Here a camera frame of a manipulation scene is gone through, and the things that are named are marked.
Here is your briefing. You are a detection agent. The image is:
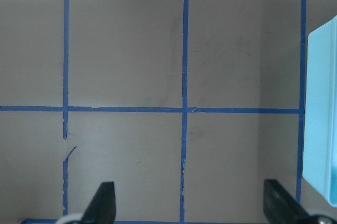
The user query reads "turquoise plastic storage bin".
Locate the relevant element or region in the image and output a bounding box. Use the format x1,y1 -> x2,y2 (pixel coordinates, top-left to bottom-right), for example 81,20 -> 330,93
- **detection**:
302,17 -> 336,207

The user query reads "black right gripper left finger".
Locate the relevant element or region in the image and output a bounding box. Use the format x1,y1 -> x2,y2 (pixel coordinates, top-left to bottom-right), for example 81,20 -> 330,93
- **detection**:
80,182 -> 116,224

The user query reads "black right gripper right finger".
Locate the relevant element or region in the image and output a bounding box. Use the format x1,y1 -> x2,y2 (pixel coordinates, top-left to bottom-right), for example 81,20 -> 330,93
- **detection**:
263,179 -> 310,224

